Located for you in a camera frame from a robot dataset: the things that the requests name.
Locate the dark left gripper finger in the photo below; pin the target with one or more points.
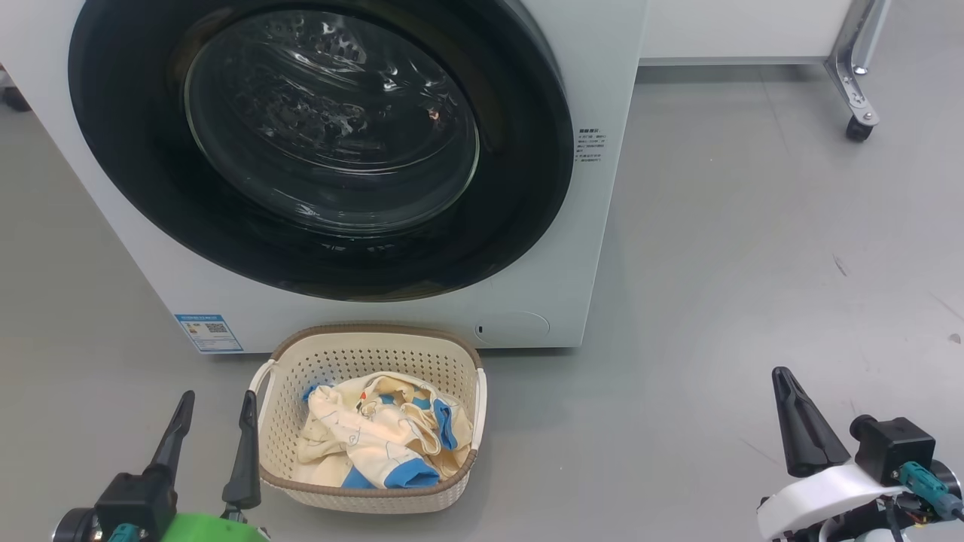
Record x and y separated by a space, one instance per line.
175 440
245 467

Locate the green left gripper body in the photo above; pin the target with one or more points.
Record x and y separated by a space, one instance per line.
215 528

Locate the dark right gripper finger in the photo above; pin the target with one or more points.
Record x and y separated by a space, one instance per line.
806 436

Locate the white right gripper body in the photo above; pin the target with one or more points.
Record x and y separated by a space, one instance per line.
813 497

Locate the cream clothes with blue cuffs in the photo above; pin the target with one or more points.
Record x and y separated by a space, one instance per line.
376 444

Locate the black glass washing machine door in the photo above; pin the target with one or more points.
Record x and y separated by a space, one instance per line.
316 128

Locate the cream perforated laundry basket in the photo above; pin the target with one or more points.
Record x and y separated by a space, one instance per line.
354 354

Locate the white front-load washing machine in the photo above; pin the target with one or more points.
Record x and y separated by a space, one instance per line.
587 248

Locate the blue energy label sticker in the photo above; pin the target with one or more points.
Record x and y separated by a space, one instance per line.
209 333

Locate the round drain filter cover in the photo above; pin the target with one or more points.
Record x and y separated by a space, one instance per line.
516 330

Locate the black partition caster wheel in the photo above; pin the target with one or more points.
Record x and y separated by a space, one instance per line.
858 129

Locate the printed text label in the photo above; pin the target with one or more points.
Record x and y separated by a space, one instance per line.
590 145

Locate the dark small wheel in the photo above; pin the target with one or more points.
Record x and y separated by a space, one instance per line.
15 99

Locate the white rolling partition board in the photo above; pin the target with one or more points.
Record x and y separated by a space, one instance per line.
738 26

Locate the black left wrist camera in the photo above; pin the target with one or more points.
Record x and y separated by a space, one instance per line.
135 497

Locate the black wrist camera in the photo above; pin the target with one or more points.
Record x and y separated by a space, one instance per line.
135 497
892 448

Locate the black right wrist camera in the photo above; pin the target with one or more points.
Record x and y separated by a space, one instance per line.
892 448

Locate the teal left camera connector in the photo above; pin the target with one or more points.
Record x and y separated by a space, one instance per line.
122 533

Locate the teal camera connector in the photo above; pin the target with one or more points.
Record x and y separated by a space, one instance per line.
122 533
926 485

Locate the teal right camera connector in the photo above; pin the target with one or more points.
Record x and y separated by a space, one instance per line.
926 485

